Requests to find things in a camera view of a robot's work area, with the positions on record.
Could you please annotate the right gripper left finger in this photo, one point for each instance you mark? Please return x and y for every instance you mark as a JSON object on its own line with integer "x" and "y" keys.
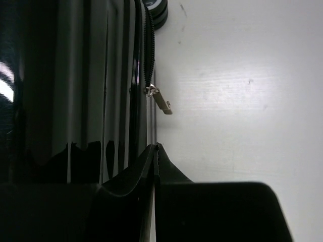
{"x": 112, "y": 211}

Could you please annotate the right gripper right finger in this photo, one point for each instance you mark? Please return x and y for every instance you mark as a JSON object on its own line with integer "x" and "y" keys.
{"x": 222, "y": 211}

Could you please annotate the black kids space suitcase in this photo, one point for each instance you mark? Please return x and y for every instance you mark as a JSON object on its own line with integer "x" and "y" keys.
{"x": 78, "y": 91}

